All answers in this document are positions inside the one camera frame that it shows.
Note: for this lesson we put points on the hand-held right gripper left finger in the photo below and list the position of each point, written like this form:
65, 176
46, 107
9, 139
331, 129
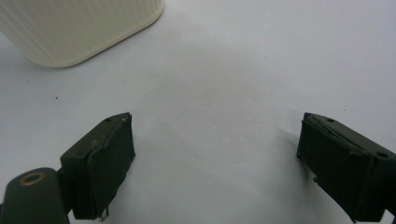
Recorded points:
102, 168

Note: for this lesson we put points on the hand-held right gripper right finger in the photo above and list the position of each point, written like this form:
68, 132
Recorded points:
342, 168

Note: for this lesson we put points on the cream ribbed storage basket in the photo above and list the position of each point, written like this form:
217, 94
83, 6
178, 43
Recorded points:
77, 31

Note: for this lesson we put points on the white table cover sheet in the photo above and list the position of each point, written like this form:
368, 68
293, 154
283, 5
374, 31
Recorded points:
218, 77

